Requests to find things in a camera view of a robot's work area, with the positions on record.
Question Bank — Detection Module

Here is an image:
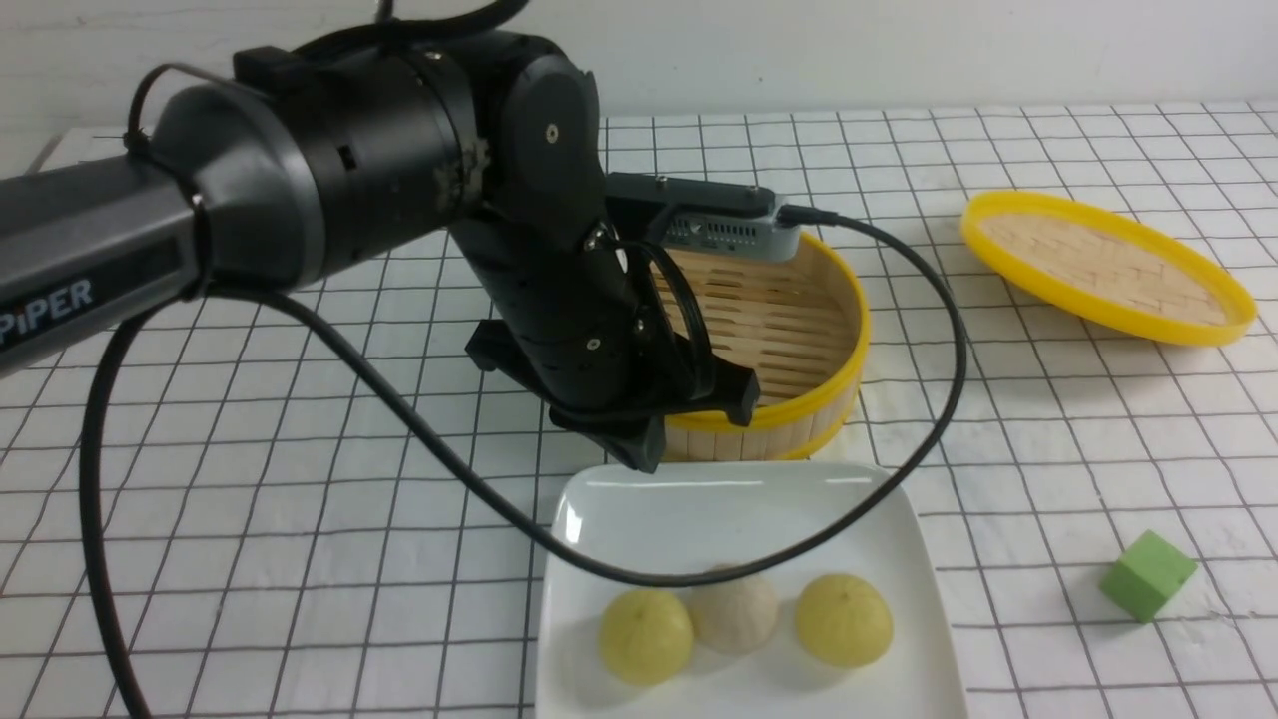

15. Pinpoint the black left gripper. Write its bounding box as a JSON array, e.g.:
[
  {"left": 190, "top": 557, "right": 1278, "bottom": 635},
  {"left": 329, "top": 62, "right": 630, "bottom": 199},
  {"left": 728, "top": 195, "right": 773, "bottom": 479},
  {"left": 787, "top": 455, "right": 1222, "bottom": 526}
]
[{"left": 451, "top": 217, "right": 760, "bottom": 474}]

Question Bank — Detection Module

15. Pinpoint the yellow steamed bun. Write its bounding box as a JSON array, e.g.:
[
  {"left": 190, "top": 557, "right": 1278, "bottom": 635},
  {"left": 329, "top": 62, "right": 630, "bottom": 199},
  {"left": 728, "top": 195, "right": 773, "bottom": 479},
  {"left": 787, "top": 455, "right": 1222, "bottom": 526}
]
[
  {"left": 597, "top": 590, "right": 695, "bottom": 687},
  {"left": 794, "top": 573, "right": 895, "bottom": 669}
]

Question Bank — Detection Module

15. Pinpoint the beige steamed bun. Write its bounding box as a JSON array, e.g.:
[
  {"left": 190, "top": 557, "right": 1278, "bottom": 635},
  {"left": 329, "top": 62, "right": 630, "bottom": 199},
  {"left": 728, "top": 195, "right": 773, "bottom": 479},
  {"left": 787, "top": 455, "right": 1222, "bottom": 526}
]
[{"left": 686, "top": 573, "right": 780, "bottom": 656}]

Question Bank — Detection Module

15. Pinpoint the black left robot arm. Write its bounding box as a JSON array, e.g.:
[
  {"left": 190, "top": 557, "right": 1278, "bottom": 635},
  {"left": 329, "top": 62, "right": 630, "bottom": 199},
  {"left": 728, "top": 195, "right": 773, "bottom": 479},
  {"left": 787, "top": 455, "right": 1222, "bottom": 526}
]
[{"left": 1, "top": 31, "right": 760, "bottom": 473}]

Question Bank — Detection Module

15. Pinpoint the white square plate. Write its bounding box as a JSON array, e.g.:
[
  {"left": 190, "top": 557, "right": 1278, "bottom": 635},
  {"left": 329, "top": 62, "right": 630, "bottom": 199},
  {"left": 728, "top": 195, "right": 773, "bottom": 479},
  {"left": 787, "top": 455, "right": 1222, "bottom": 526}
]
[{"left": 535, "top": 461, "right": 967, "bottom": 718}]

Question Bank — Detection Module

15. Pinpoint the yellow bamboo steamer basket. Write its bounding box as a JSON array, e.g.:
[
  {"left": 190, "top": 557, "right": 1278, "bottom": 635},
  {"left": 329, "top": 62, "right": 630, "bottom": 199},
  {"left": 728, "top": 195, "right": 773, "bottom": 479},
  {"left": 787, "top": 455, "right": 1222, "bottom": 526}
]
[{"left": 665, "top": 232, "right": 872, "bottom": 461}]

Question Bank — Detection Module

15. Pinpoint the white grid tablecloth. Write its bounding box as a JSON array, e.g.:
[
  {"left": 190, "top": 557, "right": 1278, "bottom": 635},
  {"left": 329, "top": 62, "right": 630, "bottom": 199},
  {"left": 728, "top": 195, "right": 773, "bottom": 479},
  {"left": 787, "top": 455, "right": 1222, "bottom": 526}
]
[{"left": 0, "top": 100, "right": 1278, "bottom": 719}]

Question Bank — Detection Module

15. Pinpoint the yellow bamboo steamer lid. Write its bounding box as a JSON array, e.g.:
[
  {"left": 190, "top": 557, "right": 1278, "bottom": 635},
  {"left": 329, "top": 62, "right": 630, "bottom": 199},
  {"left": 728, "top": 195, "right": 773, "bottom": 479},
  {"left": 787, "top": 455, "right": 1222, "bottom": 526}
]
[{"left": 961, "top": 192, "right": 1258, "bottom": 347}]

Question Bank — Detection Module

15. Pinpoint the green cube block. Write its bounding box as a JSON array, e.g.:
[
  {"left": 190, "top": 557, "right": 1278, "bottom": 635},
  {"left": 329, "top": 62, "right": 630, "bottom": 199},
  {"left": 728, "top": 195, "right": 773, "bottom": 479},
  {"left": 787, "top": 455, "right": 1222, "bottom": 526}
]
[{"left": 1098, "top": 531, "right": 1199, "bottom": 624}]

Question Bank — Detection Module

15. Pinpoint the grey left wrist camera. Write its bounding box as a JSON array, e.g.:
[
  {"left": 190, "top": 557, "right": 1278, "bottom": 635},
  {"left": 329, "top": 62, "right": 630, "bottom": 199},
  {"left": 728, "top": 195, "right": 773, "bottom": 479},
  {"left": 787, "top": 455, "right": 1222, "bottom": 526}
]
[{"left": 604, "top": 172, "right": 803, "bottom": 264}]

